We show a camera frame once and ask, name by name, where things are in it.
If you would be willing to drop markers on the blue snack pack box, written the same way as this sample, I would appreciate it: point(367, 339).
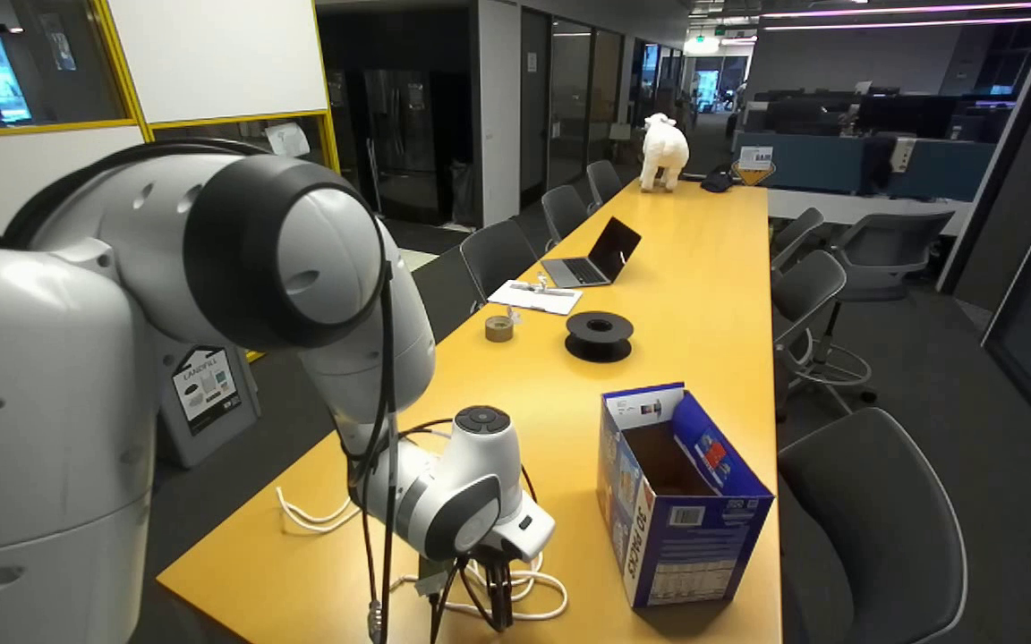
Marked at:
point(680, 548)

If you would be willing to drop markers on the paper notice on glass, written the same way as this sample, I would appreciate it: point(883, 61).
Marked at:
point(289, 142)

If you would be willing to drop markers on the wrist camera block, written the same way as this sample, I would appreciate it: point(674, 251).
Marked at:
point(436, 574)

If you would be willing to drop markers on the blue office partition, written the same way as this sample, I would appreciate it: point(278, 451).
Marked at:
point(825, 164)

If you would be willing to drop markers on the white plush animal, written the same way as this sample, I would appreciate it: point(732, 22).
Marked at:
point(663, 149)

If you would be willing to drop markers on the open laptop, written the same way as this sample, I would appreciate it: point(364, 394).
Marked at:
point(610, 249)

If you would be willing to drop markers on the grey waste bin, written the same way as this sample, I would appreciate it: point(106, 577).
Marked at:
point(213, 394)

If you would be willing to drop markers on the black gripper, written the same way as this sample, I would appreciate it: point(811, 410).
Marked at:
point(488, 567)

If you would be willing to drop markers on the white paper sheet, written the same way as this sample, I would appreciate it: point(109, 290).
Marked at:
point(535, 298)

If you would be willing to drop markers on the white table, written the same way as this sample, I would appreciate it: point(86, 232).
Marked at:
point(825, 204)

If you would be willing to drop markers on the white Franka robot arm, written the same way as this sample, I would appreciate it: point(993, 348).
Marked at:
point(36, 415)

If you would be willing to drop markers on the large black office chair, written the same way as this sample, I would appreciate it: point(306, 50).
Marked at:
point(859, 512)

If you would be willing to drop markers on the small white yellow box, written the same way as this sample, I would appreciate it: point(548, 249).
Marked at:
point(752, 165)

